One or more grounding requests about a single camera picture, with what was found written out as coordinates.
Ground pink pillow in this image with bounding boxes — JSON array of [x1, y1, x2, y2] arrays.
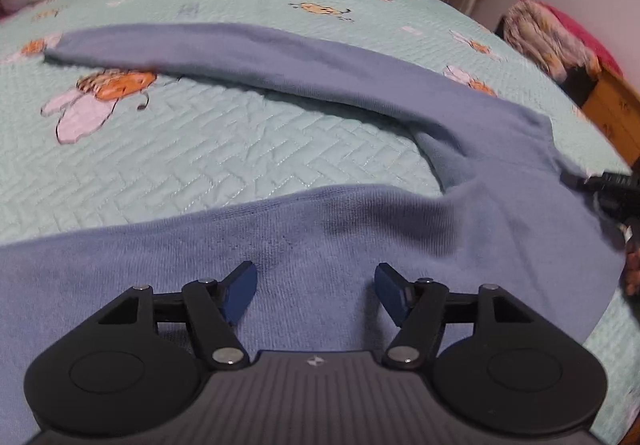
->
[[546, 1, 627, 76]]

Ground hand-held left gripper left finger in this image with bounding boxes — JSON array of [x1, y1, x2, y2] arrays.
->
[[97, 261, 258, 371]]

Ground person's right hand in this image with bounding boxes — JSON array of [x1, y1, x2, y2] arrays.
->
[[621, 224, 640, 299]]

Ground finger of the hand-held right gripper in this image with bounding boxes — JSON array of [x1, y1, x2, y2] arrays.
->
[[576, 170, 640, 192]]

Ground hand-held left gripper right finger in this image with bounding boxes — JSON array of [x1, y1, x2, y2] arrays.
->
[[375, 262, 538, 371]]

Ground bee print quilted bedspread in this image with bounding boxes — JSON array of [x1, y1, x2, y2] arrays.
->
[[0, 0, 640, 445]]

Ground blue knit sweater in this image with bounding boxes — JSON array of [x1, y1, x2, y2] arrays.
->
[[0, 22, 627, 445]]

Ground rolled floral quilt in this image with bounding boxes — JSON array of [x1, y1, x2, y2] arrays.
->
[[501, 0, 602, 82]]

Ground wooden desk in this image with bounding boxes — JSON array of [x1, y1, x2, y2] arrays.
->
[[581, 64, 640, 166]]

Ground black chair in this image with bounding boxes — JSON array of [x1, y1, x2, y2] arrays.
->
[[561, 64, 602, 109]]

